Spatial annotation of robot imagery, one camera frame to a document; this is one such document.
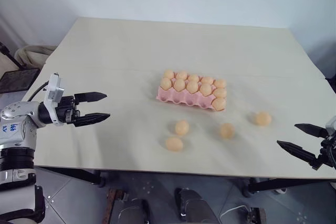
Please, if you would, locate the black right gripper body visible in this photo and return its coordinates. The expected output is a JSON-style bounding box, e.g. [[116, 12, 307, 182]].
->
[[320, 133, 336, 169]]

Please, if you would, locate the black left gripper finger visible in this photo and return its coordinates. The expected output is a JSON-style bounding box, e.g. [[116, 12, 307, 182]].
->
[[73, 91, 108, 104], [73, 113, 111, 128]]

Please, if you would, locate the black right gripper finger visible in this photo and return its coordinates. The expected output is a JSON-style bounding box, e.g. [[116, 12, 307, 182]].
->
[[294, 122, 328, 138], [276, 140, 323, 170]]

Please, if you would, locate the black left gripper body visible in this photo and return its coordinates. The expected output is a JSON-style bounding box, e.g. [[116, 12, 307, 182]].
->
[[56, 94, 81, 126]]

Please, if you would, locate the black pad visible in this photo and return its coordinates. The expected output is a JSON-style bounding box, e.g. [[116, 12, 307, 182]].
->
[[0, 68, 40, 94]]

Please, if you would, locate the pink egg carton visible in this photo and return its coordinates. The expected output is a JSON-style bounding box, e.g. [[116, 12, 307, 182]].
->
[[156, 74, 227, 112]]

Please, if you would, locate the black table leg with caster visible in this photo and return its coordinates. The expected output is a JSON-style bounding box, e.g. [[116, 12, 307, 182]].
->
[[241, 177, 336, 197], [39, 166, 107, 188]]

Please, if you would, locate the beige fabric bag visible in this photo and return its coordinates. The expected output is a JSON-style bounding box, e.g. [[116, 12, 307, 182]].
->
[[14, 45, 56, 71]]

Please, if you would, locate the black stand pole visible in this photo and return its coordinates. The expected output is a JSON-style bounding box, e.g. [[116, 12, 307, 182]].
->
[[0, 41, 22, 70]]

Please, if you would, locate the dark rounded shape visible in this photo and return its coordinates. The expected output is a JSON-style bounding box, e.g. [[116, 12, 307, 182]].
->
[[174, 187, 216, 224]]

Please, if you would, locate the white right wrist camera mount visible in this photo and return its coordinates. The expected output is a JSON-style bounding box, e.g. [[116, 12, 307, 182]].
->
[[325, 115, 336, 135]]

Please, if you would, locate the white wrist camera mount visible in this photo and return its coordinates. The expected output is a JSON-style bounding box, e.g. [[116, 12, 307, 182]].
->
[[325, 115, 336, 135], [43, 72, 65, 125]]

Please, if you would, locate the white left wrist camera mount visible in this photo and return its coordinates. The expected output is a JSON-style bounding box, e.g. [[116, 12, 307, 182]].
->
[[43, 72, 65, 125]]

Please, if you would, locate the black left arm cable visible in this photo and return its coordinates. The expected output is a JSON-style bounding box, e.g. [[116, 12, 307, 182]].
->
[[27, 81, 50, 102]]

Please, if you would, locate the dark base with white cable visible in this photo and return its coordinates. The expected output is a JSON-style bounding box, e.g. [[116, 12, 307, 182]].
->
[[218, 202, 266, 224]]

